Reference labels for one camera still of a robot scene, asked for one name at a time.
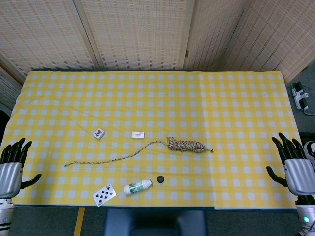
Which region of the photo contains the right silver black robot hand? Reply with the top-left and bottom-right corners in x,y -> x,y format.
266,132 -> 315,196

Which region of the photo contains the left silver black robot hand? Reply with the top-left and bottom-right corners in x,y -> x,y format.
0,137 -> 42,199

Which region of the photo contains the braided rope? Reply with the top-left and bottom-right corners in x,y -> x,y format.
63,136 -> 214,168

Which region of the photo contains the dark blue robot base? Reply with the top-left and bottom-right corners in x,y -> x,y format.
104,208 -> 207,236

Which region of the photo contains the white black sneaker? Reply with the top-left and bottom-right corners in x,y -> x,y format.
304,141 -> 315,173

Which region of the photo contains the white power strip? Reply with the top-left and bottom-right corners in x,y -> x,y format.
291,82 -> 310,111

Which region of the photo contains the yellow floor tape strip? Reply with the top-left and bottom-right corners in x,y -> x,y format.
73,207 -> 86,236

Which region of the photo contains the eight of spades card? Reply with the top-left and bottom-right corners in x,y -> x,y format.
92,183 -> 117,207

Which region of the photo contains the white mahjong tile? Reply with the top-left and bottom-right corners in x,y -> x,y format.
93,128 -> 106,141

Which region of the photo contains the white bottle green label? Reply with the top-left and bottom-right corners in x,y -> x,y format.
123,179 -> 153,196

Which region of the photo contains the yellow white checked tablecloth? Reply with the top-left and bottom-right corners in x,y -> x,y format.
0,70 -> 315,211

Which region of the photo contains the woven bamboo folding screen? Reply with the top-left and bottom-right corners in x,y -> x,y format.
0,0 -> 315,109

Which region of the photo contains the white power strip cable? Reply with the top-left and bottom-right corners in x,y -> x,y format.
301,85 -> 315,116

